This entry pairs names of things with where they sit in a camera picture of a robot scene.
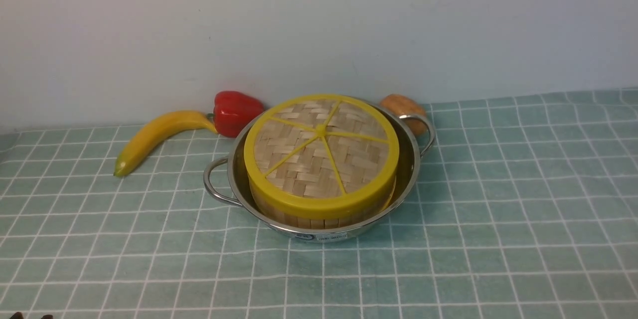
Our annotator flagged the woven bamboo steamer lid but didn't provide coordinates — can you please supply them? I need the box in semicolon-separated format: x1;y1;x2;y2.
242;94;400;196

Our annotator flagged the bamboo steamer basket yellow rim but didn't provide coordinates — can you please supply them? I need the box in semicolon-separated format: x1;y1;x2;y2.
249;179;396;230

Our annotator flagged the stainless steel pot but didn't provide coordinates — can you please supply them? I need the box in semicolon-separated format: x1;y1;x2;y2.
203;97;437;243

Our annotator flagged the red bell pepper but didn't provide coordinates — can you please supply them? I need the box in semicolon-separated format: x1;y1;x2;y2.
207;91;265;138

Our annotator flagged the brown potato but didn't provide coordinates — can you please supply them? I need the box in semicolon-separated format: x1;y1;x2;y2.
380;94;428;137

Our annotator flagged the yellow banana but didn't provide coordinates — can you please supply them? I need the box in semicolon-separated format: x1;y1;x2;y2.
113;110;217;177

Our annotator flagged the green checkered tablecloth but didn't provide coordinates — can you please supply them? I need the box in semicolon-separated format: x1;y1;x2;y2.
0;89;638;319

